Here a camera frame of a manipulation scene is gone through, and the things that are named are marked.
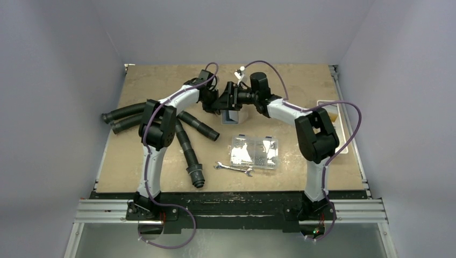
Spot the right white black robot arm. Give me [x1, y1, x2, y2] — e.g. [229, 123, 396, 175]
[210, 69, 340, 219]

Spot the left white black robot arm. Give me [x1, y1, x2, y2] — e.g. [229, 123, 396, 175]
[138, 70, 217, 220]

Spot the stack of cards in tray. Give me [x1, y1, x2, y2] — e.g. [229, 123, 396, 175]
[324, 104, 339, 123]

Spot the clear plastic screw box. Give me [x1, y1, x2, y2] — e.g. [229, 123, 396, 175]
[230, 134, 279, 170]

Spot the silver open-end wrench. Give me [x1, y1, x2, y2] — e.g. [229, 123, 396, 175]
[214, 162, 254, 177]

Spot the white plastic tray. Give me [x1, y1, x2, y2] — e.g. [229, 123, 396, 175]
[332, 104, 346, 152]

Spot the black corrugated hose short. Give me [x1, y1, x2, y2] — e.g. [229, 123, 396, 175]
[177, 111, 220, 141]

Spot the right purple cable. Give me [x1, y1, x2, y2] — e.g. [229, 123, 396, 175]
[239, 60, 362, 243]

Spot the purple cable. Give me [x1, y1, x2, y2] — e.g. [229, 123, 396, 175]
[137, 62, 219, 250]
[239, 60, 362, 243]

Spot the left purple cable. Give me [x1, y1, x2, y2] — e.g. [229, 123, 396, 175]
[137, 62, 219, 250]

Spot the black hose with coupling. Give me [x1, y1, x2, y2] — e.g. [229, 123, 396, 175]
[174, 119, 206, 189]

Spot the black corrugated hose lower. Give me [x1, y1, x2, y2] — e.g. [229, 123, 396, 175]
[110, 113, 143, 135]

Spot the black corrugated hose upper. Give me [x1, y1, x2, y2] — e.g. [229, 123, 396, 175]
[101, 102, 147, 125]

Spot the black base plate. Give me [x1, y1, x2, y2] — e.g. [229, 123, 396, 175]
[89, 191, 368, 236]

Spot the aluminium frame rail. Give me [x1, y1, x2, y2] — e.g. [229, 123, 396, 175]
[64, 199, 398, 257]

